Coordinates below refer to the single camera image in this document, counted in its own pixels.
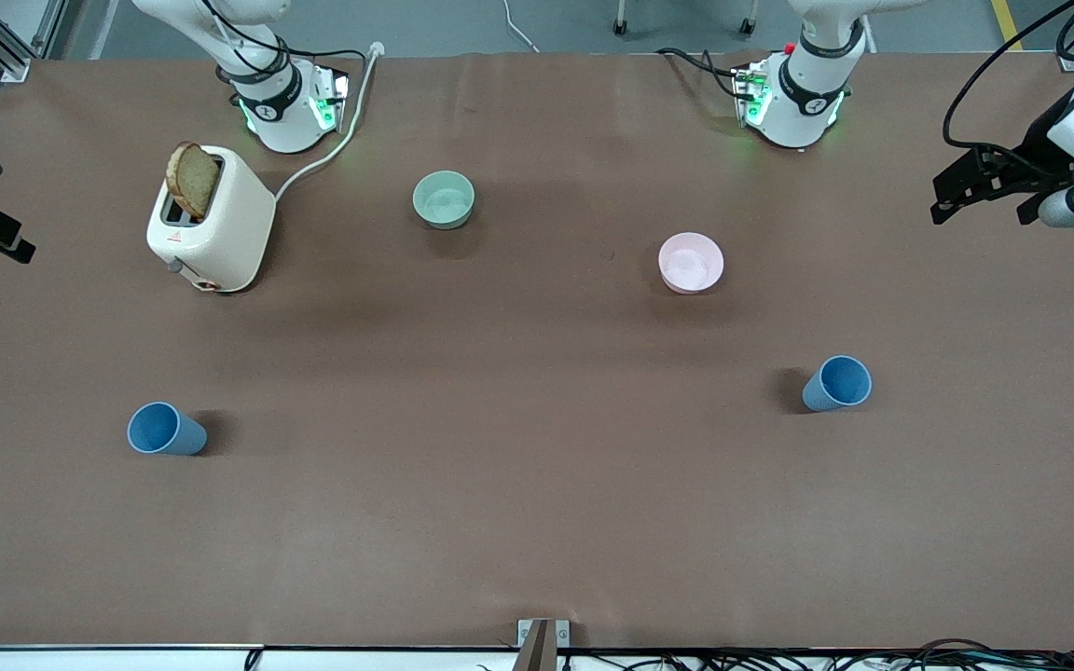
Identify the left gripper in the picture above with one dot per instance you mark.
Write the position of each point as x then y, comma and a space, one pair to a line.
1039, 142

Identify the blue plastic cup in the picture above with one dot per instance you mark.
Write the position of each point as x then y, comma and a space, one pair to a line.
837, 384
164, 431

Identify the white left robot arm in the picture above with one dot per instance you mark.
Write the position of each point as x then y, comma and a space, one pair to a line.
803, 107

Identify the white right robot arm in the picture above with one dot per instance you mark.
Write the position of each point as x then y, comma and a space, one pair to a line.
281, 121

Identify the brown bread slice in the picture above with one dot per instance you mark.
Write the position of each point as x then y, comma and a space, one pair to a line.
192, 182

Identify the cream white toaster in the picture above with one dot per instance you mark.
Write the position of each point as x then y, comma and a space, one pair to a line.
229, 233

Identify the black caster wheel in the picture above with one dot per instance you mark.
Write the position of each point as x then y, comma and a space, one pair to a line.
621, 26
749, 26

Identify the pink bowl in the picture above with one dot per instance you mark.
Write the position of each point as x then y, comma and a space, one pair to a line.
691, 263

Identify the green bowl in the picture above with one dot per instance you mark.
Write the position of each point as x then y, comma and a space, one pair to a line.
444, 200

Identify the brown table cover sheet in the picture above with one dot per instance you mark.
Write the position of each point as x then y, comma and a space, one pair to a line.
537, 466

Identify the metal mounting bracket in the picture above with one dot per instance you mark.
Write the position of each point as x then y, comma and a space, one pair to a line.
543, 643

